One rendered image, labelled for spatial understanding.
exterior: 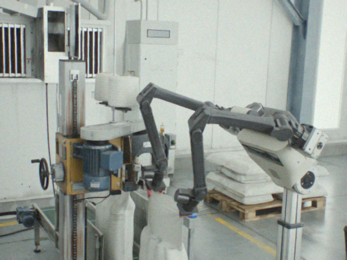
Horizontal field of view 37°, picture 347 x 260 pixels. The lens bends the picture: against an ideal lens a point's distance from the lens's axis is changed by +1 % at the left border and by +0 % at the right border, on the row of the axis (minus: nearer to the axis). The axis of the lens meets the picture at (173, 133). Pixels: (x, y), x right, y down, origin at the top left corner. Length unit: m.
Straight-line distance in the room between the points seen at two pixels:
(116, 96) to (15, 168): 3.09
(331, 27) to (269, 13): 1.32
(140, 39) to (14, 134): 2.12
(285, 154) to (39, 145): 3.61
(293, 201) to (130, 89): 1.04
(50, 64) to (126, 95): 2.43
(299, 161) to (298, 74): 6.24
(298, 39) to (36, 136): 4.84
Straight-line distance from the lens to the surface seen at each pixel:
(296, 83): 8.76
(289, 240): 2.84
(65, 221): 3.00
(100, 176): 2.72
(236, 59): 8.12
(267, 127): 2.25
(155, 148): 2.74
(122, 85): 2.68
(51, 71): 5.05
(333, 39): 9.35
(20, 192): 5.72
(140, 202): 3.88
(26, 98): 5.54
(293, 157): 2.51
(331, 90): 9.42
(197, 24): 7.73
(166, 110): 6.89
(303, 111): 8.56
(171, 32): 6.85
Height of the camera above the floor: 1.86
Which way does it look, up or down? 10 degrees down
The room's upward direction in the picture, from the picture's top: 2 degrees clockwise
